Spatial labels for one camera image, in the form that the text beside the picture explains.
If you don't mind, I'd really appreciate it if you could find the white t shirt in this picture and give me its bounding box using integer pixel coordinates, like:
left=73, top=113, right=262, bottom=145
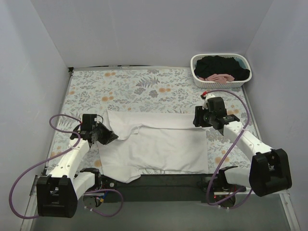
left=98, top=110, right=209, bottom=183

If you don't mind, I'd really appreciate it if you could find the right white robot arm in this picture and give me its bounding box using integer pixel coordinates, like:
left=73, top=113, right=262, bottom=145
left=193, top=94, right=292, bottom=197

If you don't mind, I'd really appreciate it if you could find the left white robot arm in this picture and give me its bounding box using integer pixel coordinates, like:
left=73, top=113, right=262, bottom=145
left=36, top=114, right=118, bottom=218

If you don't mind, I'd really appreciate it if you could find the pink garment in basket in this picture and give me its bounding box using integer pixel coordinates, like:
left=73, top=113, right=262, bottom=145
left=198, top=74, right=234, bottom=84

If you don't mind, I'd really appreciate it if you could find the white plastic laundry basket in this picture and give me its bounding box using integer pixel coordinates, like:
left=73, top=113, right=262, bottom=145
left=190, top=53, right=252, bottom=89

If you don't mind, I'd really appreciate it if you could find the floral table mat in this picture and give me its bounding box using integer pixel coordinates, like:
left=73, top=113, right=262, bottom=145
left=48, top=68, right=250, bottom=173

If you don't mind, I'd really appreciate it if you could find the black garment in basket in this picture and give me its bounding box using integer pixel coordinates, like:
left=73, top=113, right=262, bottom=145
left=194, top=55, right=250, bottom=81

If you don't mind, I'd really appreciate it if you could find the blue garment in basket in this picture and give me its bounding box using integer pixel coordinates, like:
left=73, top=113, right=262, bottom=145
left=236, top=58, right=247, bottom=69

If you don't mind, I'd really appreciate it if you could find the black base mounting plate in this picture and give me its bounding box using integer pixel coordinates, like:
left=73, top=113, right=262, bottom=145
left=81, top=173, right=250, bottom=204

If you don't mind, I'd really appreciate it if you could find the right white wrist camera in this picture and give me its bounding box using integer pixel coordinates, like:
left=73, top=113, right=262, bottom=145
left=201, top=91, right=215, bottom=108

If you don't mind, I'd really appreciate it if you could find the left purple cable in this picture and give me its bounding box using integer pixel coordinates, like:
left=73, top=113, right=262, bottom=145
left=9, top=114, right=124, bottom=219

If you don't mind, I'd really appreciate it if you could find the purple cable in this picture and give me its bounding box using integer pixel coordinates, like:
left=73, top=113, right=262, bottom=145
left=203, top=89, right=253, bottom=206
left=9, top=114, right=124, bottom=219

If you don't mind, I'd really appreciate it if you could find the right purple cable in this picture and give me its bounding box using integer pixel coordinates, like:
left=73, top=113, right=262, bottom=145
left=203, top=89, right=253, bottom=206

